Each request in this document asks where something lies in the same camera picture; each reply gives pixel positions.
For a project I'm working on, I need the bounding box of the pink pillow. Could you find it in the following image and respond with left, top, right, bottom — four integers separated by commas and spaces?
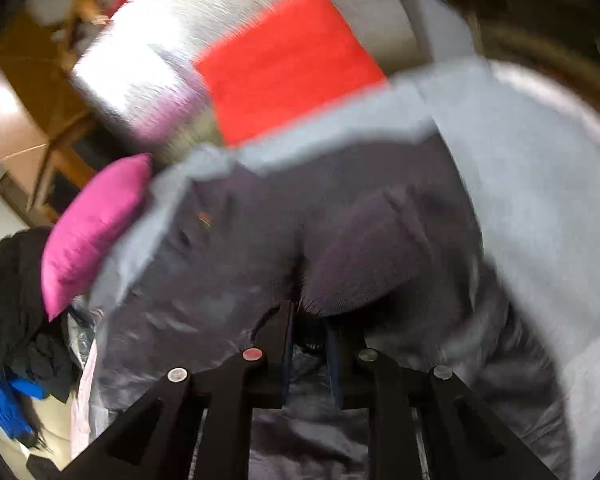
41, 154, 152, 320

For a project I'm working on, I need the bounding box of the dark grey puffer jacket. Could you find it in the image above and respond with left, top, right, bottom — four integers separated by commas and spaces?
92, 136, 571, 479

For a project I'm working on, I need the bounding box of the wooden cabinet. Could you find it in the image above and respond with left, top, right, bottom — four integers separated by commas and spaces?
0, 9, 98, 222

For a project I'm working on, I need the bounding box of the light grey bed sheet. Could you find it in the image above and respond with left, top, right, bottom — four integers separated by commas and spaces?
69, 0, 600, 480

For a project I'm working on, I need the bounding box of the blue garment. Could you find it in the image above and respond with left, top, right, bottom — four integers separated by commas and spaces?
0, 375, 46, 440

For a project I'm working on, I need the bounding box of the black clothes pile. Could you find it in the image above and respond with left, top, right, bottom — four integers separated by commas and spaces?
0, 226, 81, 451

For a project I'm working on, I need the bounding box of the wooden railing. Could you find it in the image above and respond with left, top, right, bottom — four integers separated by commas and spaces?
57, 0, 109, 75

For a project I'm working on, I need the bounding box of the silver foil insulation mat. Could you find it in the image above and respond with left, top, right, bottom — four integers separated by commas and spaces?
71, 0, 424, 165

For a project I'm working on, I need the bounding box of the red pillow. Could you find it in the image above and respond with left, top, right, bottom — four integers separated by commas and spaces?
193, 0, 386, 146

